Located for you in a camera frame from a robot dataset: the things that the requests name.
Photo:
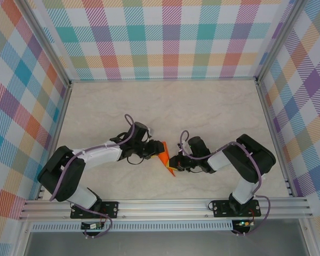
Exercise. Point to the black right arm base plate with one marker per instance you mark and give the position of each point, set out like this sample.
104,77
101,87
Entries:
221,208

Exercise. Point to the grey metal panel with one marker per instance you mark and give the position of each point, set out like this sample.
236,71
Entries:
162,245

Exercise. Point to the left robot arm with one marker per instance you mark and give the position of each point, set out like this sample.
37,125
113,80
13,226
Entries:
61,170

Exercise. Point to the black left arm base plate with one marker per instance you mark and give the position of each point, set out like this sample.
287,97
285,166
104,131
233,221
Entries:
110,209

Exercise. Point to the aluminium table edge rail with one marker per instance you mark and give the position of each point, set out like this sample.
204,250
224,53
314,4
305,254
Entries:
162,79
54,141
272,133

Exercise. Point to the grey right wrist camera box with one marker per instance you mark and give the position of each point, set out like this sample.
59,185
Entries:
183,150

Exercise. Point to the aluminium frame post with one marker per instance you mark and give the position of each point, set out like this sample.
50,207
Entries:
44,40
278,40

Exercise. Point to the clear plastic box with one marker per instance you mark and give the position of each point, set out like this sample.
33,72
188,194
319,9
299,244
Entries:
151,132

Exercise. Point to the orange cloth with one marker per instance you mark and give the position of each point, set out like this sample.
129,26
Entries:
164,160

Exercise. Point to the small circuit board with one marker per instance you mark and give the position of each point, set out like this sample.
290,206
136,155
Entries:
92,226
244,224

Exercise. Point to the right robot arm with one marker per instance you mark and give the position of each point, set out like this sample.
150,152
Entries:
250,157

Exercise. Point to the aluminium mounting rail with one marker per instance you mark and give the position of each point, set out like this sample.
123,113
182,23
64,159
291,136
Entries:
162,209

